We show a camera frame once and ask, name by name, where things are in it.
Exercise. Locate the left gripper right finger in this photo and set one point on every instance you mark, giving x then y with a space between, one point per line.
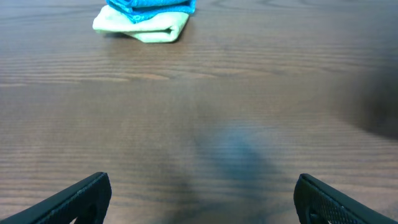
318 203

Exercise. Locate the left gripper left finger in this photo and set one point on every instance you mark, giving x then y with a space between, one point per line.
85 202

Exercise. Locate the green folded cloth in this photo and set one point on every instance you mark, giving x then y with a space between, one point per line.
163 28

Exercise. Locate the blue folded cloth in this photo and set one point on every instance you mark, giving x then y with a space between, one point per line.
142 10

